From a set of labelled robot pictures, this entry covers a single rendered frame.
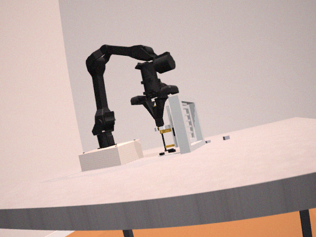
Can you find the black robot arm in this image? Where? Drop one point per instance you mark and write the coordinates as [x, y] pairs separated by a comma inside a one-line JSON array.
[[96, 65]]

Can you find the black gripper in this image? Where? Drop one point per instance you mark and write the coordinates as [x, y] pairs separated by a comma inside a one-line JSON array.
[[152, 90]]

